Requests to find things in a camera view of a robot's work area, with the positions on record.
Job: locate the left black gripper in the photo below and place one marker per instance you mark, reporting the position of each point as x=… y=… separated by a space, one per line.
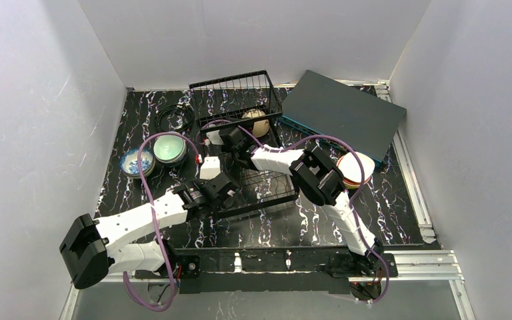
x=228 y=190

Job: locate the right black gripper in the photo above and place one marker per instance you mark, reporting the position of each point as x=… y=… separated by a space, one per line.
x=233 y=138

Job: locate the black wire dish rack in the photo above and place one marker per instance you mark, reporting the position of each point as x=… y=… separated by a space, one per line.
x=220 y=104

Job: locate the green lined ceramic bowl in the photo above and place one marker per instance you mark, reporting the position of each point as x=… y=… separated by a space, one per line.
x=170 y=149

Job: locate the blue white patterned bowl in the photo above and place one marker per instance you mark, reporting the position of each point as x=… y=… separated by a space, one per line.
x=129 y=163

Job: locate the orange bowl white inside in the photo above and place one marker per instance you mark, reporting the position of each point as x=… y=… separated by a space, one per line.
x=351 y=171

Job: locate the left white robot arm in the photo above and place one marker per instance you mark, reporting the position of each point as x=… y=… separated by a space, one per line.
x=95 y=248

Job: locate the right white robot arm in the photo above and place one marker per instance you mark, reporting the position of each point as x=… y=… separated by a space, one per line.
x=319 y=180

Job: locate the beige ceramic bowl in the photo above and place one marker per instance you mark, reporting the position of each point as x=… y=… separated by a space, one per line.
x=258 y=128

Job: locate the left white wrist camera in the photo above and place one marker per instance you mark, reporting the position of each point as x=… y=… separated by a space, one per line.
x=210 y=168

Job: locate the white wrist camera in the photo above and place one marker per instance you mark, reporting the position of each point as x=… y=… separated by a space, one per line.
x=210 y=168
x=213 y=138

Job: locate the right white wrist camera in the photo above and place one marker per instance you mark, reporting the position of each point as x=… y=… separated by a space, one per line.
x=213 y=138

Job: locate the grey teal network switch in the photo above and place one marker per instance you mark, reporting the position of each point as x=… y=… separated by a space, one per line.
x=328 y=107

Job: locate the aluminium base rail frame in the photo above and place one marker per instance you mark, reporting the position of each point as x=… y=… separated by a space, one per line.
x=292 y=283

